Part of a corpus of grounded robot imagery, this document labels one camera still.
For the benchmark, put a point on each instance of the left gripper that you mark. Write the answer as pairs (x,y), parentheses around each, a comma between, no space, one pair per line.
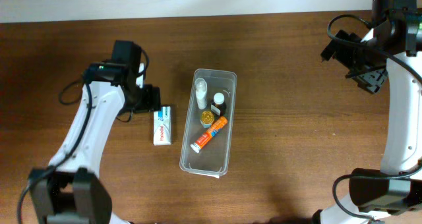
(151,99)

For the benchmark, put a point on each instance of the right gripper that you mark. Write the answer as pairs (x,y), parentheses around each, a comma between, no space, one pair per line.
(357,68)

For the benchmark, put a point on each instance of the white Panadol box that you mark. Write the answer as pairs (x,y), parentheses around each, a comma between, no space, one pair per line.
(162,126)

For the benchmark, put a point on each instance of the white spray bottle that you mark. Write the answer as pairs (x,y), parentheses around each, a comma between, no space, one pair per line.
(201,91)

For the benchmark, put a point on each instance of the small gold lid jar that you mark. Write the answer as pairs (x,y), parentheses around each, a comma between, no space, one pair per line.
(207,118)

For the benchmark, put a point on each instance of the dark bottle white cap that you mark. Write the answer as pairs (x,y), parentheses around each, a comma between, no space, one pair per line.
(218,105)

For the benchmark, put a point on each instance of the orange tablet tube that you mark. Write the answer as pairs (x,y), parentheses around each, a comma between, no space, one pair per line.
(209,134)

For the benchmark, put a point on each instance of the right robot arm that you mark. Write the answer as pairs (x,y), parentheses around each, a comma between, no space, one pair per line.
(395,188)

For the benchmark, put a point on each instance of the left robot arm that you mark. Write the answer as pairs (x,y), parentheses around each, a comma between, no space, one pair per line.
(69,190)

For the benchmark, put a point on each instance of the clear plastic container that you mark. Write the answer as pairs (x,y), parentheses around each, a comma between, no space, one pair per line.
(213,159)

